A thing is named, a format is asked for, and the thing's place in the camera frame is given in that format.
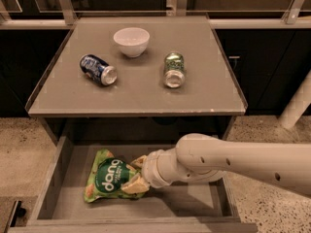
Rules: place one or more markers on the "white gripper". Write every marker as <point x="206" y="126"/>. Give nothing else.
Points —
<point x="151" y="171"/>

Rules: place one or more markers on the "green rice chip bag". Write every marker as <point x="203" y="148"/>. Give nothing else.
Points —
<point x="106" y="177"/>

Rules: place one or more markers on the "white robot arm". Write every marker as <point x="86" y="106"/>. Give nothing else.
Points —
<point x="180" y="120"/>

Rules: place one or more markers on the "open grey top drawer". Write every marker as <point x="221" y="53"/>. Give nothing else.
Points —
<point x="178" y="208"/>

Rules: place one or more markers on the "grey cabinet counter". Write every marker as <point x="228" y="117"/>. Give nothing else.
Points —
<point x="65" y="91"/>

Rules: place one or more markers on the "green soda can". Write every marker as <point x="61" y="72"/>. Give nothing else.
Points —
<point x="174" y="70"/>

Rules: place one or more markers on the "blue soda can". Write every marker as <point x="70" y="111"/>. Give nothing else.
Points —
<point x="98" y="70"/>

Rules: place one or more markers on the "white ceramic bowl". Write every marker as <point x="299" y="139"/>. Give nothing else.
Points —
<point x="132" y="41"/>

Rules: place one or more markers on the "metal railing frame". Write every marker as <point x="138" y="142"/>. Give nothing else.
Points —
<point x="222" y="14"/>

